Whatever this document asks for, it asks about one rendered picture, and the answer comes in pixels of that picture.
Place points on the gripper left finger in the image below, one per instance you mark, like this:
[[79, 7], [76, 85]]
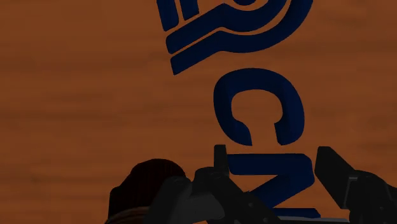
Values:
[[214, 192]]

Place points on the dark red round object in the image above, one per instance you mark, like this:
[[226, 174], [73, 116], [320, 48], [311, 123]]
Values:
[[139, 186]]

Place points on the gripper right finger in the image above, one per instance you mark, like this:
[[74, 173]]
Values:
[[366, 195]]

